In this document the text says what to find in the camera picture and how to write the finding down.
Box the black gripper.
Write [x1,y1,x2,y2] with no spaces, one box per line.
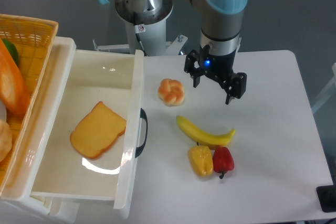
[184,45,247,105]

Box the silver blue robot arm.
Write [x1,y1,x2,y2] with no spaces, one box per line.
[99,0,248,102]

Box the white drawer cabinet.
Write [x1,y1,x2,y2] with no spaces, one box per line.
[1,37,79,223]

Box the knotted bread roll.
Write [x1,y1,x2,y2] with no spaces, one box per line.
[157,78,185,106]

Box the yellow banana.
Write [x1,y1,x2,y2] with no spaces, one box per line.
[176,115,236,150]

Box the yellow bell pepper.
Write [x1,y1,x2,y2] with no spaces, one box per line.
[188,145,214,177]

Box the red bell pepper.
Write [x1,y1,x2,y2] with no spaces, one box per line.
[213,146,235,179]

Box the toast bread slice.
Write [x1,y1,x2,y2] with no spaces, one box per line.
[70,101,127,159]

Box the black device at edge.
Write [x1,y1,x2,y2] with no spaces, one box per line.
[316,185,335,212]

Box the yellow wicker basket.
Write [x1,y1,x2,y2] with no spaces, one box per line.
[1,14,58,191]

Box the orange baguette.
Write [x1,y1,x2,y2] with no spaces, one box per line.
[1,40,30,115]

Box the green pepper in basket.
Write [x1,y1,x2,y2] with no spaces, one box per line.
[2,39,19,66]

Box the pale round bread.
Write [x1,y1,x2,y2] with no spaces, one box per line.
[0,119,13,162]

